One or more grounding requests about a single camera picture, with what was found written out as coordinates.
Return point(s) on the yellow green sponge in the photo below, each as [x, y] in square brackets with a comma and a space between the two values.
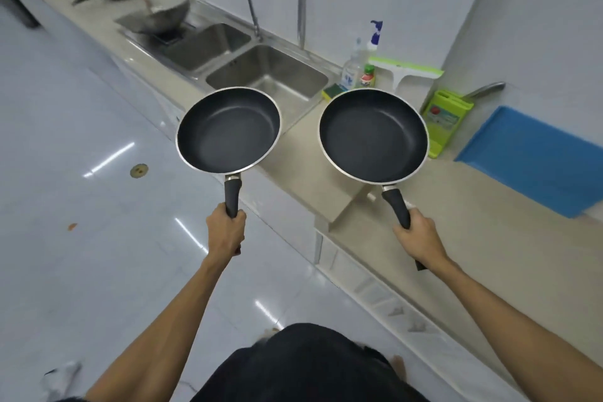
[333, 91]

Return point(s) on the person's left hand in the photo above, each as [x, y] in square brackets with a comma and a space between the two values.
[224, 235]

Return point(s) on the person's left thumb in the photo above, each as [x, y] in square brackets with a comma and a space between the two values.
[217, 215]

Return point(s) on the person's left forearm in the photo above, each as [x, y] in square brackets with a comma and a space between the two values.
[160, 340]

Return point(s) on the blue cutting board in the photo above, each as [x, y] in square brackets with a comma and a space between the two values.
[532, 159]

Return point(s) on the person's right thumb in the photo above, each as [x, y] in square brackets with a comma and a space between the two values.
[411, 220]

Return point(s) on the green knife block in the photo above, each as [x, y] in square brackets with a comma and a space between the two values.
[444, 121]

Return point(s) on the small green cap bottle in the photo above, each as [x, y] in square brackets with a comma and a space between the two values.
[368, 76]

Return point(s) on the dark steel wok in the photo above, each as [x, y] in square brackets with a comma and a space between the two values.
[158, 20]

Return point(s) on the person's foot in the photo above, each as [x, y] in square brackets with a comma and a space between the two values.
[399, 367]

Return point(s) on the large black frying pan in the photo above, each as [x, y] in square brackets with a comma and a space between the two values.
[373, 135]

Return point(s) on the steel double sink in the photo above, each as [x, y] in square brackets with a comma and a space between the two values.
[245, 60]

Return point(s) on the person's right forearm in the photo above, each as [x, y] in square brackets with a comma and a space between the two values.
[523, 335]

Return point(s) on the small black frying pan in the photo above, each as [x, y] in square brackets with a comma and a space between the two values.
[229, 132]

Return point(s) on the green white squeegee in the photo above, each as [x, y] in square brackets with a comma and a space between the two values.
[405, 71]

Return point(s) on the clear dish soap pump bottle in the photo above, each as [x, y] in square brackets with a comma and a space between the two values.
[356, 62]

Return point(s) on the white slipper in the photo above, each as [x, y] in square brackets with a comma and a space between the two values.
[61, 380]

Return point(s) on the white kitchen cabinet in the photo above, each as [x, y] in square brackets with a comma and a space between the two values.
[329, 246]

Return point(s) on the brass floor drain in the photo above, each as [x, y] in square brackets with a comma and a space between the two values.
[139, 171]

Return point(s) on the person's black shorts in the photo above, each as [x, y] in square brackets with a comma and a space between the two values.
[301, 366]

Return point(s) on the person's right hand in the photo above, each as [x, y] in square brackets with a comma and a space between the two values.
[424, 241]

